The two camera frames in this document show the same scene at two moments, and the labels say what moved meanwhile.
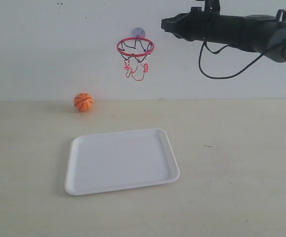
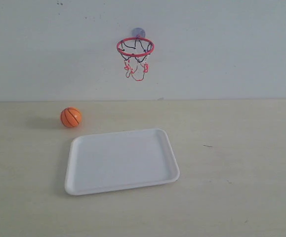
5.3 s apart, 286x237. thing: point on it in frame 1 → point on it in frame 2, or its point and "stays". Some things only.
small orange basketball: (83, 102) → (70, 117)
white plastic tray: (116, 161) stays
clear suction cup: (138, 32) stays
